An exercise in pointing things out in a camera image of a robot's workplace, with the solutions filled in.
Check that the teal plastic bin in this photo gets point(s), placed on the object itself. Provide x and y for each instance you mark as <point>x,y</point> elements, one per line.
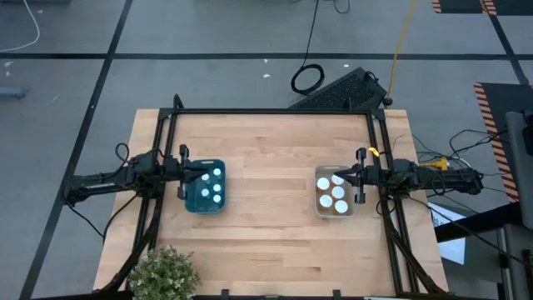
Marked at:
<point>195,206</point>

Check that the black perforated case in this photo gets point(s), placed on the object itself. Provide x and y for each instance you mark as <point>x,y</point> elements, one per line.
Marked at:
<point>345,89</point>

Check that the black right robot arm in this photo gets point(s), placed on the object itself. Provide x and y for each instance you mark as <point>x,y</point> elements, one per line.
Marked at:
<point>437,179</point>

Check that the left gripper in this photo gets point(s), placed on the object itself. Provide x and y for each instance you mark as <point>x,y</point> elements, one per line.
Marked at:
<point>183,173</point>

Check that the white sheet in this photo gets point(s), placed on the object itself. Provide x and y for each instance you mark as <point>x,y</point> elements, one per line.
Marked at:
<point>451,250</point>

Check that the white ball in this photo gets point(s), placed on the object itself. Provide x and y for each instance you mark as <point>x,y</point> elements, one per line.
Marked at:
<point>341,206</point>

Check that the black mat hazard-striped edge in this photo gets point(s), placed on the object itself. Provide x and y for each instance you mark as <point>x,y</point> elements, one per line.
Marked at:
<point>458,5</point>

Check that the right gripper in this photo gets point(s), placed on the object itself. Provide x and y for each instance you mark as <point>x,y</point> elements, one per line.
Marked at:
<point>368,175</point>

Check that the black flat bar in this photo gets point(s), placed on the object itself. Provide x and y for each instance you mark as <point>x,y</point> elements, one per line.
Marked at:
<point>479,221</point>

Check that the blue-grey floor block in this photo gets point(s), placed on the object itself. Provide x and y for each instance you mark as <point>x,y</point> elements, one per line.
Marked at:
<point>10,92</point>

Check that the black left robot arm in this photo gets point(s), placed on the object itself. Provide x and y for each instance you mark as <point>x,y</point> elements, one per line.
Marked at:
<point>104,182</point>

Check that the green potted plant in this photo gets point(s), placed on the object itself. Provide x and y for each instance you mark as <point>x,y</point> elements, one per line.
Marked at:
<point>164,275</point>

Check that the white plastic bin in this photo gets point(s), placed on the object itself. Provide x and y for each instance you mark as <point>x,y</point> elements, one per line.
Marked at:
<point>317,171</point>

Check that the large orange medicine bottle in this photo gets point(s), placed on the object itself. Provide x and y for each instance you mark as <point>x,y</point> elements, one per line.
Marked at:
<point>323,183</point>
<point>337,180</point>
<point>326,201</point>
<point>337,192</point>

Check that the grey metal cart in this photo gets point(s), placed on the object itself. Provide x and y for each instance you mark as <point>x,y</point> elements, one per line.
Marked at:
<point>516,166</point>

